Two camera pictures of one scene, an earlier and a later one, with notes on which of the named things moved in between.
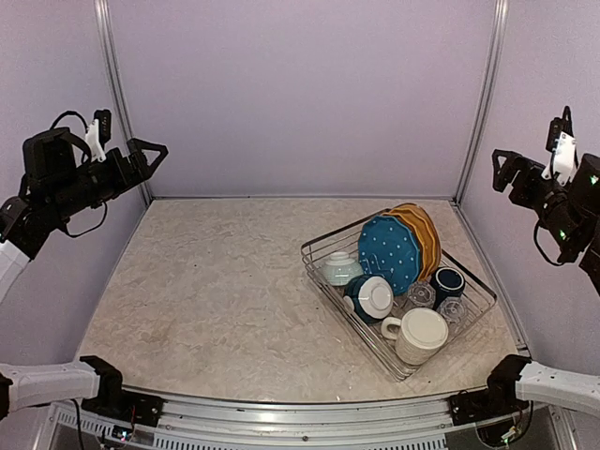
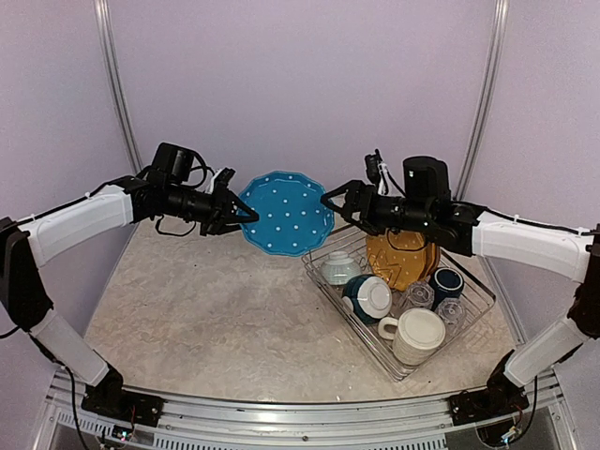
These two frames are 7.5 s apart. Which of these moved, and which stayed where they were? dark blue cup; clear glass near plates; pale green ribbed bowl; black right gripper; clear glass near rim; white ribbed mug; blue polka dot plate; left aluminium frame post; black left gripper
Moved: black left gripper; blue polka dot plate; black right gripper
Stayed: clear glass near plates; left aluminium frame post; white ribbed mug; pale green ribbed bowl; clear glass near rim; dark blue cup
